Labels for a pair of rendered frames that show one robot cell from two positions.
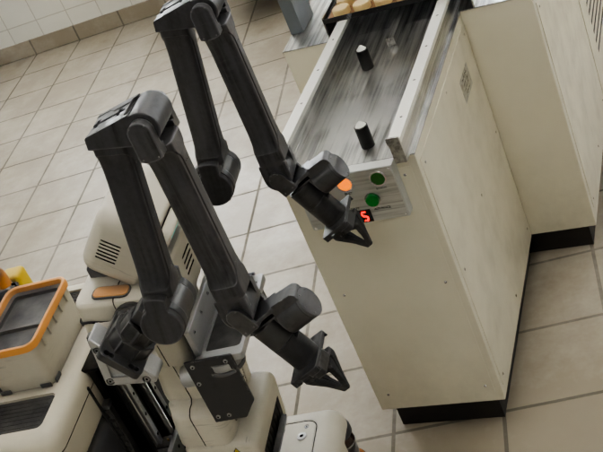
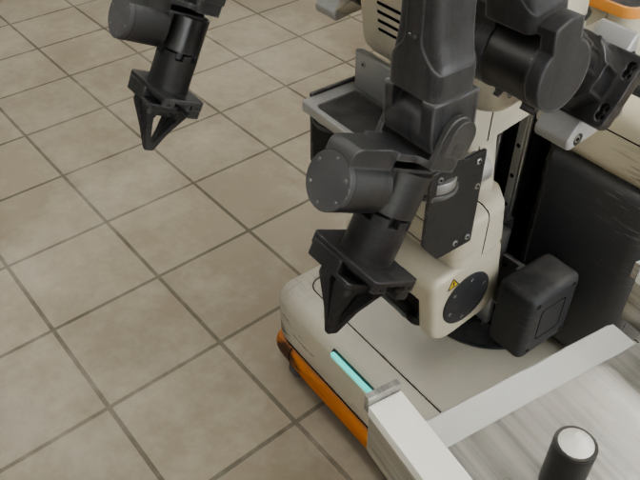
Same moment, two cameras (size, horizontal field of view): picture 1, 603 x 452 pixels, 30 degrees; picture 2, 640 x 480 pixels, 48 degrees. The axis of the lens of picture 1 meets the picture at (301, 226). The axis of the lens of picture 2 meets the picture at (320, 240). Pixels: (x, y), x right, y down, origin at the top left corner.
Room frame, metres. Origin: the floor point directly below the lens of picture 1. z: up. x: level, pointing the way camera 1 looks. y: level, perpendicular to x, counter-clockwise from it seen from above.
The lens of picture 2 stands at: (2.26, -0.56, 1.35)
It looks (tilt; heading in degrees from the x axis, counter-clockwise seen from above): 41 degrees down; 122
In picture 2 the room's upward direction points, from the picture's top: straight up
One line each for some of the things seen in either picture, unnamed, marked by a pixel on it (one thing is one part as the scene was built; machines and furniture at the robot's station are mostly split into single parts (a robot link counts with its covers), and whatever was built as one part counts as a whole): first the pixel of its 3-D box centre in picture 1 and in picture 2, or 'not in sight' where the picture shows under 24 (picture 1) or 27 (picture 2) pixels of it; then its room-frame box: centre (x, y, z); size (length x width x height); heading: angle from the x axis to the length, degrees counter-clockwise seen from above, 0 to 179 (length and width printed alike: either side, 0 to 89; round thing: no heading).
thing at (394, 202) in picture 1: (352, 195); (513, 430); (2.21, -0.13, 0.77); 0.24 x 0.04 x 0.14; 62
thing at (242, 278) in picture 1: (197, 218); not in sight; (1.64, 0.15, 1.18); 0.11 x 0.06 x 0.43; 158
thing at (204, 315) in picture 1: (225, 335); (396, 148); (1.90, 0.23, 0.77); 0.28 x 0.16 x 0.22; 159
